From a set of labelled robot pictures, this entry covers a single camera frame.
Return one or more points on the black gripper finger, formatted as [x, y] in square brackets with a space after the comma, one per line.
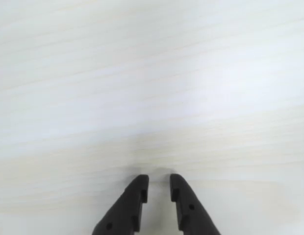
[122, 213]
[191, 218]

